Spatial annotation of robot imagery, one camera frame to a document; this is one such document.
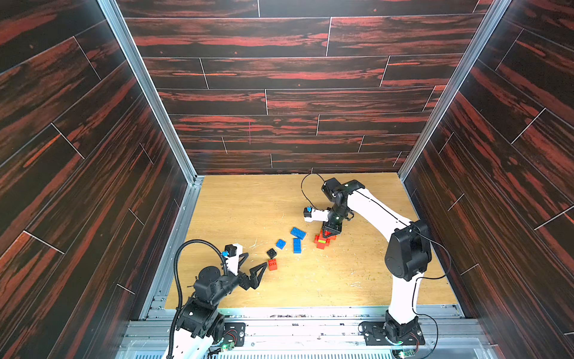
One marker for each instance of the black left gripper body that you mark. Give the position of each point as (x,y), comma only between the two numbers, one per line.
(244,283)

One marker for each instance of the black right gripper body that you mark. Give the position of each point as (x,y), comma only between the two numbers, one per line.
(332,226)

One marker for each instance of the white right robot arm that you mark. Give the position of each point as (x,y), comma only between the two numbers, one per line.
(408,246)

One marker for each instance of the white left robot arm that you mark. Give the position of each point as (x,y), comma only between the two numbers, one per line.
(197,325)

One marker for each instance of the red tall square brick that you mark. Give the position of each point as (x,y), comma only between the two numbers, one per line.
(272,265)

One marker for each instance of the black square brick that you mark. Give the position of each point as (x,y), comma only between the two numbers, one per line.
(271,253)

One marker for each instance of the small blue square brick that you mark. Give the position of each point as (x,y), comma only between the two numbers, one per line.
(280,243)

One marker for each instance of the blue long brick far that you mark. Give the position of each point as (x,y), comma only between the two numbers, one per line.
(298,233)

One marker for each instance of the blue long brick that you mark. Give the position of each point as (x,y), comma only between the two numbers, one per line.
(298,233)
(297,246)

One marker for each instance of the blue long brick near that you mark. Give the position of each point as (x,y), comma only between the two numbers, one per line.
(297,246)

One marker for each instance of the aluminium front base rails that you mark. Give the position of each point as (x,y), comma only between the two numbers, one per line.
(320,332)

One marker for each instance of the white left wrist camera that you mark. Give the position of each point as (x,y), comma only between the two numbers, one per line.
(232,253)

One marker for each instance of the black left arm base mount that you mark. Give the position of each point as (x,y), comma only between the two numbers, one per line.
(232,336)

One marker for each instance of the aluminium frame rail left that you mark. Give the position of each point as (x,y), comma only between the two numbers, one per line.
(155,303)

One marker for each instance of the aluminium frame rail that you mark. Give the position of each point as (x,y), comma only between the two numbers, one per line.
(155,303)
(483,34)

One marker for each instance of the aluminium frame rail right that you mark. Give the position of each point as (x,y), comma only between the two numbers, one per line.
(483,34)

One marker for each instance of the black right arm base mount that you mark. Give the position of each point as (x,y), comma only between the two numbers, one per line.
(392,333)

